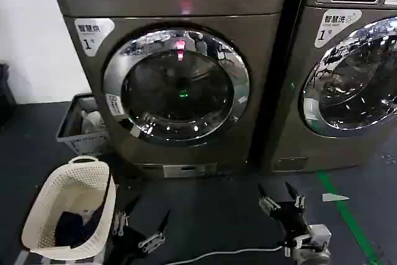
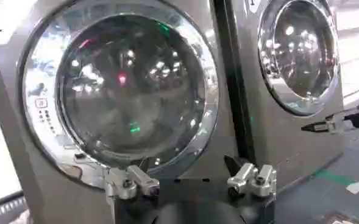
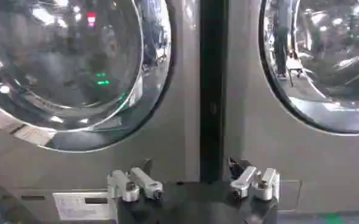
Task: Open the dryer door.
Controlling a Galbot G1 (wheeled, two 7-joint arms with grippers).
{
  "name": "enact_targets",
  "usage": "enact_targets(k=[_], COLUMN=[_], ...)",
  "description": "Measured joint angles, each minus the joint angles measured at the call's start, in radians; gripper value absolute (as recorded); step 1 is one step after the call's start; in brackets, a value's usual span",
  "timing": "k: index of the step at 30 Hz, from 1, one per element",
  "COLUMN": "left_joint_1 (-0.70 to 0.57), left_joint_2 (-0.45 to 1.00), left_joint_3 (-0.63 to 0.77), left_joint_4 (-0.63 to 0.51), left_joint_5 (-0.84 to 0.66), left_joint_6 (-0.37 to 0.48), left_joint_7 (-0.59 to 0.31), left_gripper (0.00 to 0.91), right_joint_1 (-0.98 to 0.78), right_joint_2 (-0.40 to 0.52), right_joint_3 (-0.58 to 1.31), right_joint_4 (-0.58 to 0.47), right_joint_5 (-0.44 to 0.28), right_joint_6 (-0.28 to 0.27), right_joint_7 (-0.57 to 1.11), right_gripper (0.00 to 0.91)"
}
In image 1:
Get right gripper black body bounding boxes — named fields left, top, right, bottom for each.
left=272, top=204, right=308, bottom=240

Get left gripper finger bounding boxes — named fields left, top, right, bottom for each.
left=112, top=195, right=141, bottom=236
left=138, top=210, right=171, bottom=252

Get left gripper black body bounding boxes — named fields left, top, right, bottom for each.
left=115, top=225, right=150, bottom=265

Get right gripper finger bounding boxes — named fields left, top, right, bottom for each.
left=285, top=181, right=306, bottom=210
left=258, top=182, right=281, bottom=217

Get white triangular floor marker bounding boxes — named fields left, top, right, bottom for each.
left=322, top=192, right=351, bottom=203

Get dark clothes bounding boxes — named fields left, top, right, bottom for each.
left=55, top=174, right=113, bottom=249

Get green floor tape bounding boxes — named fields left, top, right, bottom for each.
left=317, top=171, right=381, bottom=265

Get cream perforated laundry basket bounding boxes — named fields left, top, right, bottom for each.
left=20, top=155, right=117, bottom=258

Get grey dryer with coin panel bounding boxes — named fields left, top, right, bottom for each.
left=269, top=0, right=397, bottom=175

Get white clothes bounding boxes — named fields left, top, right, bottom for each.
left=81, top=109, right=107, bottom=135

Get grey plastic laundry basket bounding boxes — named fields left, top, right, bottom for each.
left=55, top=92, right=110, bottom=156

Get round chrome dryer door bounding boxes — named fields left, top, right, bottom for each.
left=298, top=16, right=397, bottom=138

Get round glass dryer door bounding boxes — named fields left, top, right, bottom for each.
left=103, top=21, right=251, bottom=148

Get black bin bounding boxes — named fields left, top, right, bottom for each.
left=0, top=62, right=17, bottom=128

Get white cable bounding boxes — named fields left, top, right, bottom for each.
left=182, top=244, right=285, bottom=265

